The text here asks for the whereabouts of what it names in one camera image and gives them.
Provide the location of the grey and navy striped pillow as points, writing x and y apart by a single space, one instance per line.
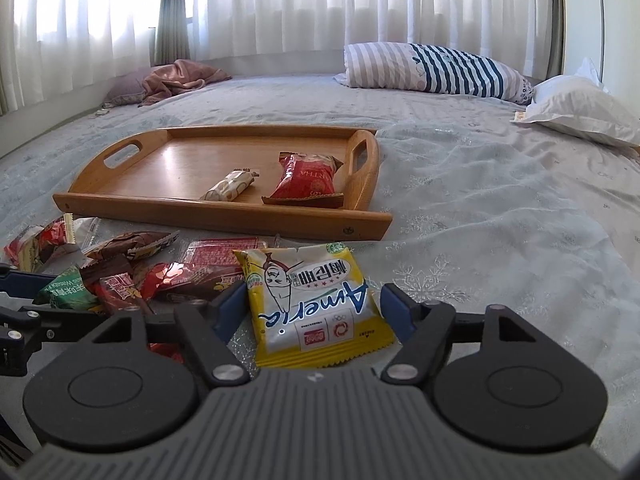
435 67

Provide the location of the red and cream snack packet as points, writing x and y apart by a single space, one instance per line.
35 245

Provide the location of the small red square packet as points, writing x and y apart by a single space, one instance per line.
220 252

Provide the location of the brown snack packet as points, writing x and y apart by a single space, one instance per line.
135 242

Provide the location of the green snack packet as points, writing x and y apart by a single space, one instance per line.
65 290

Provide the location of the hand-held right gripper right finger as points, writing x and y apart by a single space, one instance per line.
397 312

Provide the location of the purple pillow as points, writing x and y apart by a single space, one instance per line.
127 87

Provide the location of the pink blanket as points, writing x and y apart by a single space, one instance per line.
175 77

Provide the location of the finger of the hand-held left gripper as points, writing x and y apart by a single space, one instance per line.
25 287
30 327

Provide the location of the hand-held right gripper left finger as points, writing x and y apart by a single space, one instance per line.
231 312

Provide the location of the glossy red snack packet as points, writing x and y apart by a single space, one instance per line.
167 352

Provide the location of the white sheer curtain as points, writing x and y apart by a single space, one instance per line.
75 20
350 5

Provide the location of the white wardrobe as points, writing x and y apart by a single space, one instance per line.
582 10

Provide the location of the small metal object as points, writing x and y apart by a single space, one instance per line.
104 111

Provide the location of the dark red snack bar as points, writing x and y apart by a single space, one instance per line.
117 287

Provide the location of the yellow snack packet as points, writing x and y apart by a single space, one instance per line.
310 310

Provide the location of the cream wrapped snack bar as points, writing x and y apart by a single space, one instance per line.
227 187

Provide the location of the grey-green curtain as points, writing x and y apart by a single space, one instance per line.
556 20
172 10

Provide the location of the white pillow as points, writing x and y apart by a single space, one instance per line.
575 105

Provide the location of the large red snack packet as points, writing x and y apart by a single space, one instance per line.
305 180

